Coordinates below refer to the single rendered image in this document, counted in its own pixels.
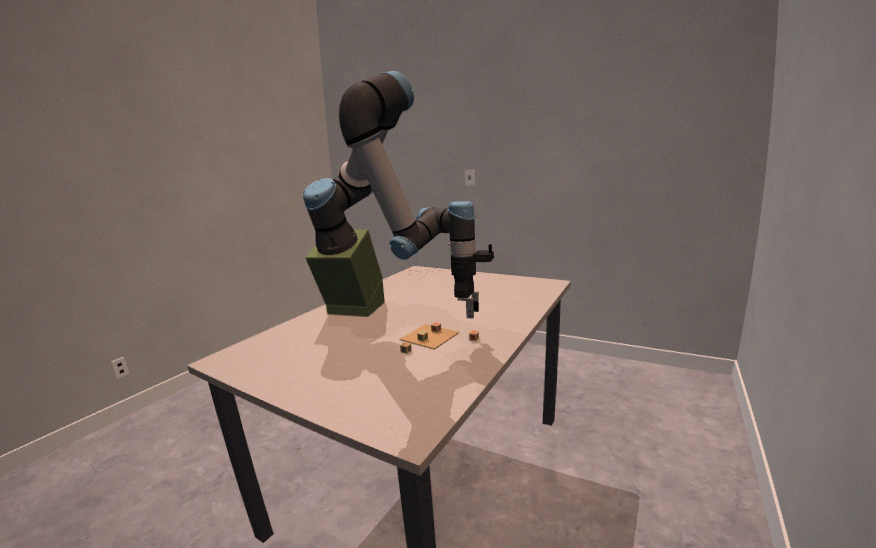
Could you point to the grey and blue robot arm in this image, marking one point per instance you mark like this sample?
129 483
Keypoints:
379 100

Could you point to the tan square mat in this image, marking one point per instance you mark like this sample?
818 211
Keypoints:
434 339

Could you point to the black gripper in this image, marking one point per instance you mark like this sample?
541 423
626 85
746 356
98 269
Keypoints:
463 267

